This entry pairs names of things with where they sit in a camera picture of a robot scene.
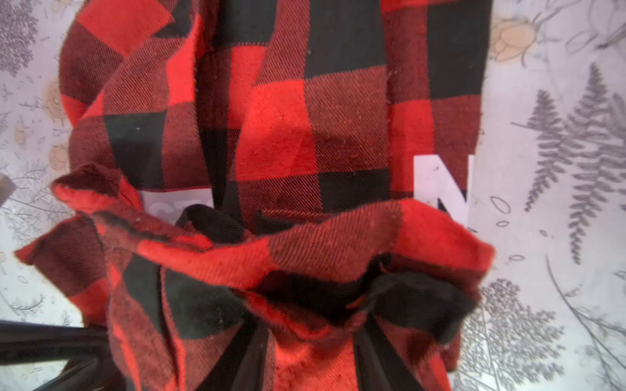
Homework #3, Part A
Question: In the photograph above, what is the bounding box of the red black plaid shirt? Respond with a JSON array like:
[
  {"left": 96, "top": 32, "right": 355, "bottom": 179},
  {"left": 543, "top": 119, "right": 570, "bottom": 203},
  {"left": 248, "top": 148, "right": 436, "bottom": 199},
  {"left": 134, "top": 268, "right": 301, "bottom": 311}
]
[{"left": 16, "top": 1, "right": 494, "bottom": 390}]

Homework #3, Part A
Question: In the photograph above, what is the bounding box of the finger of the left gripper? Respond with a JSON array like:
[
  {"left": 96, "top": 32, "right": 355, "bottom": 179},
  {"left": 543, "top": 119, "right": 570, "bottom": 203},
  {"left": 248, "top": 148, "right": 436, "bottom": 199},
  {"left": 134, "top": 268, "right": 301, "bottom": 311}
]
[
  {"left": 35, "top": 358, "right": 125, "bottom": 391},
  {"left": 1, "top": 320, "right": 110, "bottom": 364}
]

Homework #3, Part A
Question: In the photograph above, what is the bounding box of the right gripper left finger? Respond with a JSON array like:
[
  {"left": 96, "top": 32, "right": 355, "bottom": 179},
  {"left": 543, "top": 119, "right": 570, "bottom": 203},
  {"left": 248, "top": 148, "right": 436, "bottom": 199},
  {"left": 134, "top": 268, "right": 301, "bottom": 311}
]
[{"left": 197, "top": 319, "right": 268, "bottom": 391}]

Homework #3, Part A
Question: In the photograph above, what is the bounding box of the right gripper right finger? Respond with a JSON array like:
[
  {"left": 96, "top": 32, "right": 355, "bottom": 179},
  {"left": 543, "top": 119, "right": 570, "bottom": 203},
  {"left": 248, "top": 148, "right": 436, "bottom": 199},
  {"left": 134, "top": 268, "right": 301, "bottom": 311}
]
[{"left": 354, "top": 317, "right": 425, "bottom": 391}]

